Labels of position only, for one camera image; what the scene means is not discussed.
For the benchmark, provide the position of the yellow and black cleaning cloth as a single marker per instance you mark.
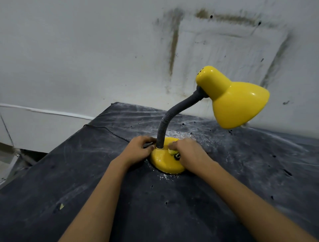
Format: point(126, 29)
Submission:
point(174, 153)

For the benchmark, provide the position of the person's right hand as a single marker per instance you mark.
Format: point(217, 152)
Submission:
point(192, 155)

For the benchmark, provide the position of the black table cover sheet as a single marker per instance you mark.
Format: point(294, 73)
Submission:
point(249, 174)

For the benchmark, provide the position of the person's right forearm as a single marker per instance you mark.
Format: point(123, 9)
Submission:
point(251, 209)

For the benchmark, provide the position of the yellow table lamp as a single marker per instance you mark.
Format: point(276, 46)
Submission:
point(234, 104)

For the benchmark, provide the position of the person's left hand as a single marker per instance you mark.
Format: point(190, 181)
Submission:
point(137, 152)

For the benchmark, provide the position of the person's left forearm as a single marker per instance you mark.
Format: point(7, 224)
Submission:
point(97, 204)

